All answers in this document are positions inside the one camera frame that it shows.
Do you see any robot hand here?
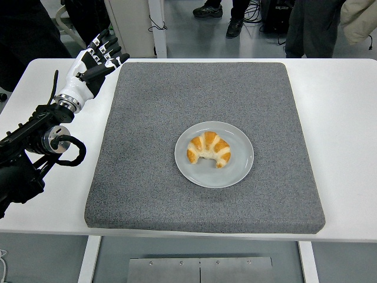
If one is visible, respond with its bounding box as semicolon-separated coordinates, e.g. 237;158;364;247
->
55;28;131;103

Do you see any golden croissant bread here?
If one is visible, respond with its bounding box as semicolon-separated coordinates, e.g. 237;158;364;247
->
186;131;232;169

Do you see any grey round plate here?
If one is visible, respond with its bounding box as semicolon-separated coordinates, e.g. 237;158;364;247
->
174;121;255;189

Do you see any grey metal plate with screws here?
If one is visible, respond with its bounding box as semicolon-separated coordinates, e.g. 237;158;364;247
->
128;256;274;283

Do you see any person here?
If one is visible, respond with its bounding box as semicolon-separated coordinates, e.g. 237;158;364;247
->
193;0;251;38
340;0;377;51
64;0;111;50
285;0;345;59
0;0;73;93

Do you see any beige cabinet panel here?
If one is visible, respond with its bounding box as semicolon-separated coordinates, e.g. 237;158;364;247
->
104;0;157;58

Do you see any grey speckled mat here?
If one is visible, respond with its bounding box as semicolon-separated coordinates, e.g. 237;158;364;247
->
84;62;326;236

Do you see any white table leg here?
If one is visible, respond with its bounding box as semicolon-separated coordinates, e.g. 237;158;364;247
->
297;241;320;283
77;235;102;283

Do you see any black equipment box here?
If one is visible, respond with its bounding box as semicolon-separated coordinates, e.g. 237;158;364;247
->
262;0;295;34

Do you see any white chair frame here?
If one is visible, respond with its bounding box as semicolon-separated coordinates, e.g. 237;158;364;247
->
55;4;89;51

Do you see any white desk post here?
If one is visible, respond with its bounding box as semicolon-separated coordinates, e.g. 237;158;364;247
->
148;0;168;58

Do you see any black cable bundle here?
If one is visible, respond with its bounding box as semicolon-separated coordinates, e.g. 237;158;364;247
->
243;0;266;24

